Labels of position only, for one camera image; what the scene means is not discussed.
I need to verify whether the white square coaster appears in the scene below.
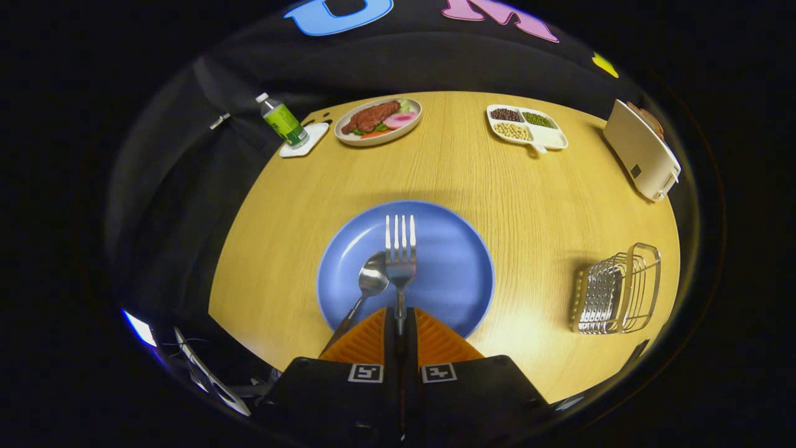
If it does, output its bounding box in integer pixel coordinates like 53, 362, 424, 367
279, 122, 330, 158

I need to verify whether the plate of meat and vegetables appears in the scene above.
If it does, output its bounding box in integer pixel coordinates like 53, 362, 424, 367
334, 97, 423, 147

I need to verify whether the white divided dish with beans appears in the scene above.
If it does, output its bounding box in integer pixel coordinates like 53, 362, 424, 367
486, 104, 568, 154

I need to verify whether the green label plastic bottle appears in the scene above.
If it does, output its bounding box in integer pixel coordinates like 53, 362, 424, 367
256, 93, 310, 149

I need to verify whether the white flat device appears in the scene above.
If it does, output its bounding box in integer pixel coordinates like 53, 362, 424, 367
174, 327, 251, 416

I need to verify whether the steel spoon with brown handle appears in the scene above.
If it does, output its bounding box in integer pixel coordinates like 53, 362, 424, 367
320, 251, 391, 355

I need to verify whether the blue round plate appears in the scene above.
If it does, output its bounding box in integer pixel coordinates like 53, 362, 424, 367
317, 200, 496, 338

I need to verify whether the toasted bread slice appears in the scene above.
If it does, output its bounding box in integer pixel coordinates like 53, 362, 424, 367
627, 101, 665, 141

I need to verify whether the metal wire cutlery basket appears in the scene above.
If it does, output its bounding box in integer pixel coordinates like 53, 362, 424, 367
571, 243, 662, 335

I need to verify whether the lit screen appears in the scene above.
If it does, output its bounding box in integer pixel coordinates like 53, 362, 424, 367
123, 309, 156, 348

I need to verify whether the white toaster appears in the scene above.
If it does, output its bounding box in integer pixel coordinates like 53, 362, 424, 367
603, 98, 682, 203

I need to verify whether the steel fork with brown handle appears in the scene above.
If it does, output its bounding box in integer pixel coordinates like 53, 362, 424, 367
384, 215, 417, 337

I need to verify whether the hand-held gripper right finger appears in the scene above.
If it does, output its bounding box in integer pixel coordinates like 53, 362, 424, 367
401, 306, 551, 439

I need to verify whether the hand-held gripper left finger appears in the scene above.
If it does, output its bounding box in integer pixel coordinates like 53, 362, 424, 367
258, 306, 402, 439

